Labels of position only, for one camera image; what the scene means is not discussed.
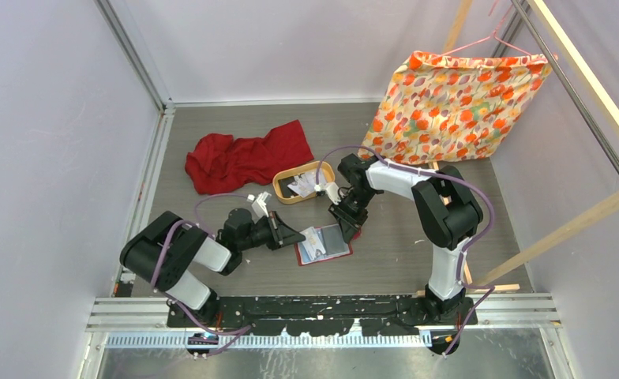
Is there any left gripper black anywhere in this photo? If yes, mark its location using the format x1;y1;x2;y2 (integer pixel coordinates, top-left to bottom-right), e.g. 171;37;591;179
238;209;305;251

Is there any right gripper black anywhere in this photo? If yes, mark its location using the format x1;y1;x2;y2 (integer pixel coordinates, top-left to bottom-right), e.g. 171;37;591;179
328;189;377;243

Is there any red card holder wallet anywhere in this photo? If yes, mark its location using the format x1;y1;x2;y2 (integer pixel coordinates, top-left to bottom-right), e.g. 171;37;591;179
294;224;353;266

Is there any white VIP card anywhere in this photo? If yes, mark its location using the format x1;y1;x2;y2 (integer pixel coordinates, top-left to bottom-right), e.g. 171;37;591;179
294;171;328;197

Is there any yellow oval tray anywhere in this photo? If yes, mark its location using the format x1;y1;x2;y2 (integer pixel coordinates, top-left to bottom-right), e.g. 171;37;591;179
272;161;336;205

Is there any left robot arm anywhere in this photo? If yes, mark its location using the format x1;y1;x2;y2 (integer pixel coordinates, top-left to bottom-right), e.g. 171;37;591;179
119;208;306;327

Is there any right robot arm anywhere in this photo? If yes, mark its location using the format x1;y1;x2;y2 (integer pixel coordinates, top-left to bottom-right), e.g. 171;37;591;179
329;154;483;325

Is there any red cloth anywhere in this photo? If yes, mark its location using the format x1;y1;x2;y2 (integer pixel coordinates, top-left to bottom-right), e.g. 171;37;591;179
184;120;314;195

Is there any floral fabric bag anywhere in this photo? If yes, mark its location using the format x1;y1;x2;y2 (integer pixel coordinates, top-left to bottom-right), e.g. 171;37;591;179
358;51;553;166

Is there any pink clothes hanger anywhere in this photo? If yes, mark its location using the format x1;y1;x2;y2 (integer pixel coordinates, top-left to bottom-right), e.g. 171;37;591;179
441;1;547;58

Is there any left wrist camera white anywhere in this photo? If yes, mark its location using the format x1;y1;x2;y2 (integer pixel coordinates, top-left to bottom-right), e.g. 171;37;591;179
246;191;272;219

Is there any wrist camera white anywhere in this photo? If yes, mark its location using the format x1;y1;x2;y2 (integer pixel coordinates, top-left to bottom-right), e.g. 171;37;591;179
314;182;342;205
246;191;272;219

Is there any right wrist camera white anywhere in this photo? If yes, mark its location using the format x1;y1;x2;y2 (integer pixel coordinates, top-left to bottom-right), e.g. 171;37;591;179
314;182;342;205

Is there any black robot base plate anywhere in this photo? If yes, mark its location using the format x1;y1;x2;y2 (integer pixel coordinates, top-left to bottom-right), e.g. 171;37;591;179
166;295;478;337

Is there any aluminium frame rail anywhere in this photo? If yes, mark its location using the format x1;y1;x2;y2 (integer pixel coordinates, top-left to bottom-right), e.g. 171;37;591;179
84;0;619;379

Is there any wooden frame rack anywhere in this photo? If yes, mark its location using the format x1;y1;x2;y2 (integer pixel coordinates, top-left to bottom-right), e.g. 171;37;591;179
416;0;619;297

